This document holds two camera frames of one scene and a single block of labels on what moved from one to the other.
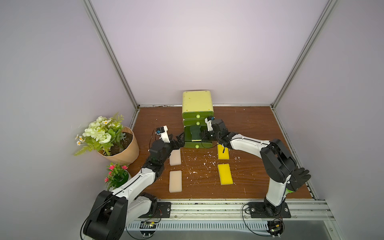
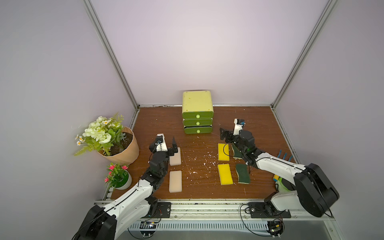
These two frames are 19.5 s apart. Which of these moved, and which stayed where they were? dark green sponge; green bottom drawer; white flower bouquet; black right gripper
Moved: dark green sponge; green bottom drawer; black right gripper
Stayed: white flower bouquet
